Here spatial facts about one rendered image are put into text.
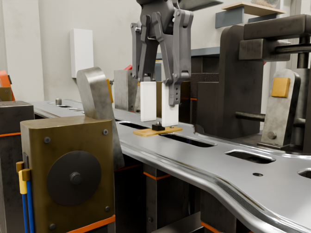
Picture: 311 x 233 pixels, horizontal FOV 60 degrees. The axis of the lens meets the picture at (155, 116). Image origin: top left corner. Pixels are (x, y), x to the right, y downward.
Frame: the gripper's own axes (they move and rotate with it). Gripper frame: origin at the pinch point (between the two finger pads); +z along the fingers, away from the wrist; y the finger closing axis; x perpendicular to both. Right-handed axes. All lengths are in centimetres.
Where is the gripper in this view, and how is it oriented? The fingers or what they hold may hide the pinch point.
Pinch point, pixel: (158, 105)
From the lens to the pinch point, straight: 45.5
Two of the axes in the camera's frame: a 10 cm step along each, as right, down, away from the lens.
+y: -6.0, -1.2, 7.9
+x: -8.0, 0.9, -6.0
